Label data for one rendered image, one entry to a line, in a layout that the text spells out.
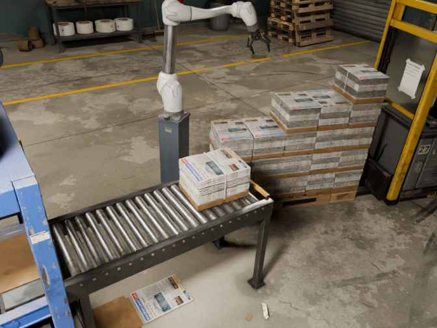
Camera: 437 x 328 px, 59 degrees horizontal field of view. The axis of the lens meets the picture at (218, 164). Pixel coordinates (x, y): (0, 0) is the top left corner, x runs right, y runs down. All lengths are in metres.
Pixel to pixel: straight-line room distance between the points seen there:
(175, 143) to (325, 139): 1.33
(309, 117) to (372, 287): 1.44
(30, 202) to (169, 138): 1.82
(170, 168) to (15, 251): 1.46
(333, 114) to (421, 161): 1.08
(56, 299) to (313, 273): 2.05
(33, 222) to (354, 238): 2.81
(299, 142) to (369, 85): 0.74
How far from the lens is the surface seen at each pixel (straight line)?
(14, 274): 2.23
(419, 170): 4.16
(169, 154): 3.21
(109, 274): 2.14
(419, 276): 3.58
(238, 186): 2.46
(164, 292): 2.99
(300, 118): 3.30
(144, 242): 2.23
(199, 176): 2.31
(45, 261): 1.67
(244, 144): 3.20
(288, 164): 3.48
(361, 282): 3.32
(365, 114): 3.61
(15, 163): 1.59
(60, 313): 1.90
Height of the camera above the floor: 2.33
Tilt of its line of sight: 32 degrees down
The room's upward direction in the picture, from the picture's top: 3 degrees clockwise
